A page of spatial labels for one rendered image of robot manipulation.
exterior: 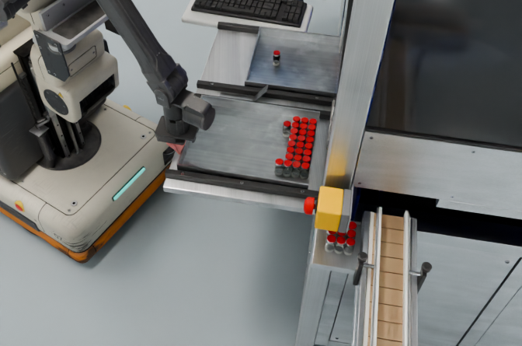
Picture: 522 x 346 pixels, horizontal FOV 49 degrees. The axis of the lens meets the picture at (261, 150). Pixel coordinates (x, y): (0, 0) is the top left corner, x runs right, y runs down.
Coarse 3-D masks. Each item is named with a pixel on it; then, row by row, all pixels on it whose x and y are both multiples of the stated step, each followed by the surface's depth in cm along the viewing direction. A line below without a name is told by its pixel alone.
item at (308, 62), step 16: (272, 32) 184; (288, 32) 183; (304, 32) 183; (256, 48) 182; (272, 48) 182; (288, 48) 182; (304, 48) 182; (320, 48) 183; (336, 48) 183; (256, 64) 177; (272, 64) 177; (288, 64) 178; (304, 64) 178; (320, 64) 178; (336, 64) 178; (256, 80) 172; (272, 80) 173; (288, 80) 173; (304, 80) 173; (320, 80) 173
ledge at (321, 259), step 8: (320, 232) 139; (320, 240) 137; (368, 240) 137; (320, 248) 136; (312, 256) 135; (320, 256) 134; (328, 256) 135; (336, 256) 135; (344, 256) 135; (352, 256) 135; (312, 264) 133; (320, 264) 133; (328, 264) 133; (336, 264) 133; (344, 264) 133; (352, 264) 133; (344, 272) 134; (352, 272) 133
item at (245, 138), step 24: (216, 96) 163; (216, 120) 162; (240, 120) 162; (264, 120) 162; (288, 120) 162; (192, 144) 156; (216, 144) 156; (240, 144) 156; (264, 144) 156; (192, 168) 147; (216, 168) 150; (240, 168) 151; (264, 168) 151
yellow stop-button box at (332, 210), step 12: (324, 192) 128; (336, 192) 128; (348, 192) 128; (324, 204) 126; (336, 204) 126; (348, 204) 126; (324, 216) 126; (336, 216) 125; (348, 216) 124; (324, 228) 129; (336, 228) 128
